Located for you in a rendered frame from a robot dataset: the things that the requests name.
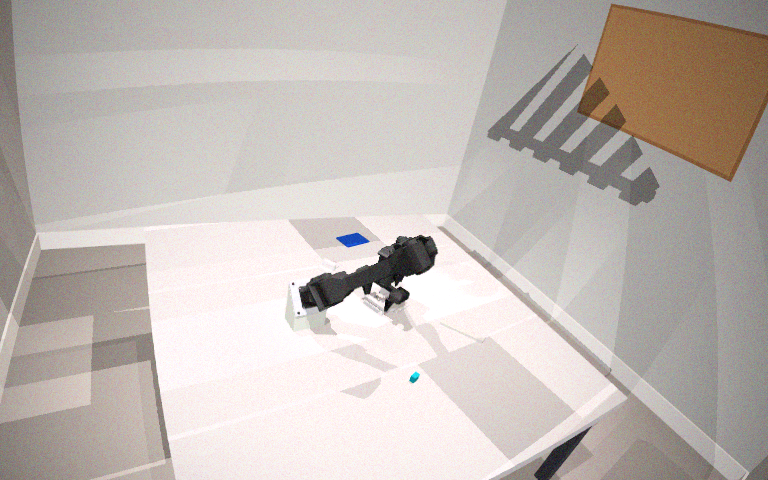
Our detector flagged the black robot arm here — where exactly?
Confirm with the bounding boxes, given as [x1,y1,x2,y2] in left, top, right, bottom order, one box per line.
[299,235,439,312]

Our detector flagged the blue flat square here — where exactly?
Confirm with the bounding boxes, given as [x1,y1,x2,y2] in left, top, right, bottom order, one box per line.
[336,233,369,248]

